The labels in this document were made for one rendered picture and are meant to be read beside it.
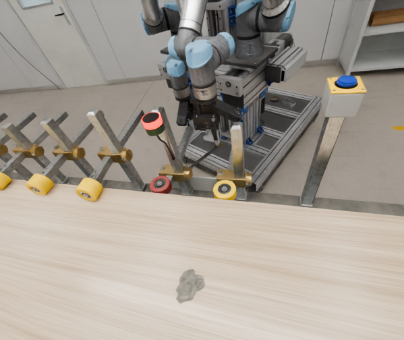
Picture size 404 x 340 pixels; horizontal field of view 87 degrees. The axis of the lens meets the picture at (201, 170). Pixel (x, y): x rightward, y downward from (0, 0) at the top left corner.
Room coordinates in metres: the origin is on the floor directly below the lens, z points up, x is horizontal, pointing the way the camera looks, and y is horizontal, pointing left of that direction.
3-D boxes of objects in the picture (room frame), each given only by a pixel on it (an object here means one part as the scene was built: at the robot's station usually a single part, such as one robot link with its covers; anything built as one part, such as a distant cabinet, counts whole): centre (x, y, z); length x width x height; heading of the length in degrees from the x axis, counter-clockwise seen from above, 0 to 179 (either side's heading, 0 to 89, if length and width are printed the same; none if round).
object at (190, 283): (0.17, 0.11, 0.91); 0.09 x 0.07 x 0.02; 123
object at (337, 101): (0.42, -0.38, 1.18); 0.07 x 0.07 x 0.08; 66
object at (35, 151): (0.94, 0.80, 0.95); 0.14 x 0.06 x 0.05; 66
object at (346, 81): (0.42, -0.38, 1.22); 0.04 x 0.04 x 0.02
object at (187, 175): (0.63, 0.11, 0.85); 0.14 x 0.06 x 0.05; 66
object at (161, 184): (0.55, 0.17, 0.85); 0.08 x 0.08 x 0.11
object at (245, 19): (1.16, -0.40, 1.21); 0.13 x 0.12 x 0.14; 46
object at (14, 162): (1.00, 0.79, 0.95); 0.50 x 0.04 x 0.04; 156
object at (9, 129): (0.93, 0.78, 0.87); 0.04 x 0.04 x 0.48; 66
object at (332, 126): (0.42, -0.38, 0.93); 0.05 x 0.05 x 0.45; 66
